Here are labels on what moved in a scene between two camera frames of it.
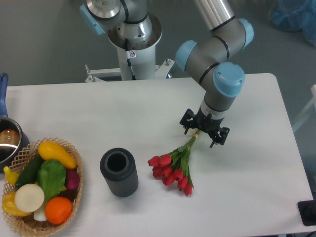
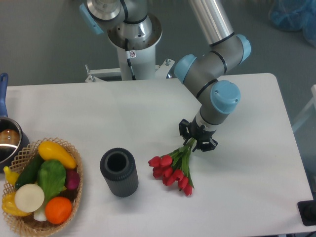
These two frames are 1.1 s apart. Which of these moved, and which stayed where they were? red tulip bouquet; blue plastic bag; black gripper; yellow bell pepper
Moved: black gripper
Stayed: red tulip bouquet; blue plastic bag; yellow bell pepper
